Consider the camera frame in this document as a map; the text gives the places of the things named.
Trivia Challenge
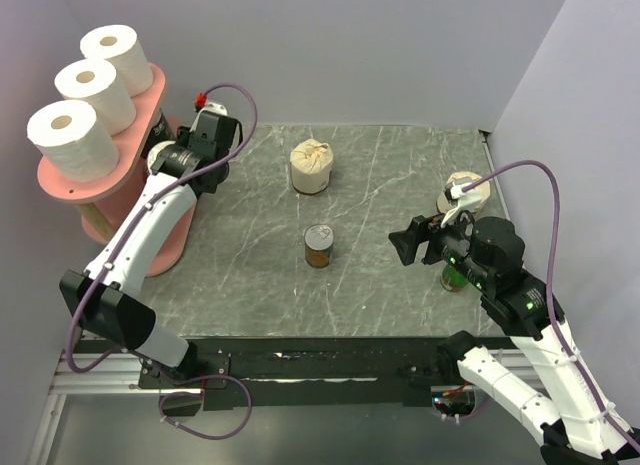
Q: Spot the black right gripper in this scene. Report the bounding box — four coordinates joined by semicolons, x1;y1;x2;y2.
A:
387;202;492;290

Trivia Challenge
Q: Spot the black roll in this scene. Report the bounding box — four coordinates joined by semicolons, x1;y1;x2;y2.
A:
145;140;175;175
147;109;175;146

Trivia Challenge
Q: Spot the beige roll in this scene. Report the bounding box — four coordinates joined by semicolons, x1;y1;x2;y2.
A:
436;171;491;215
290;139;334;195

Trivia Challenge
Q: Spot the white toilet roll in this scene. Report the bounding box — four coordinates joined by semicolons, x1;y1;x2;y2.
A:
54;59;137;136
26;100;119;183
79;24;154;97

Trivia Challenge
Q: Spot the white toilet roll front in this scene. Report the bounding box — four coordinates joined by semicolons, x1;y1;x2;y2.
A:
54;59;137;136

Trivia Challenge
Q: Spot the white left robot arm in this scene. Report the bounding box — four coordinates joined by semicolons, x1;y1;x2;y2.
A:
59;102;243;387

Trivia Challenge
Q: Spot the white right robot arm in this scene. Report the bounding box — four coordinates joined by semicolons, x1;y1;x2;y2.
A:
389;214;639;464

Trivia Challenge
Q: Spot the pink three-tier shelf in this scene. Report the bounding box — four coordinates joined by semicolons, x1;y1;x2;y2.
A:
36;62;199;277

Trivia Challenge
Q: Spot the green glass bottle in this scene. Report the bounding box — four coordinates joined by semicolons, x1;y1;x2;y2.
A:
441;265;469;293

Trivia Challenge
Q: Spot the tin can orange label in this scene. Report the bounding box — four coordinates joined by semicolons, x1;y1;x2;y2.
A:
304;224;334;268

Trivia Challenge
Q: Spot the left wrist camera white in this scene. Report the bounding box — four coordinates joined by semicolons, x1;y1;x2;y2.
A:
194;92;228;116

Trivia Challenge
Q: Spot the aluminium frame rail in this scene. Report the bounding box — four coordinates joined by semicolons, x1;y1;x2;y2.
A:
24;349;151;465

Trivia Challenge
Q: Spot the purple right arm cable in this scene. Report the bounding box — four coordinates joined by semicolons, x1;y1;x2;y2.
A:
467;159;636;456

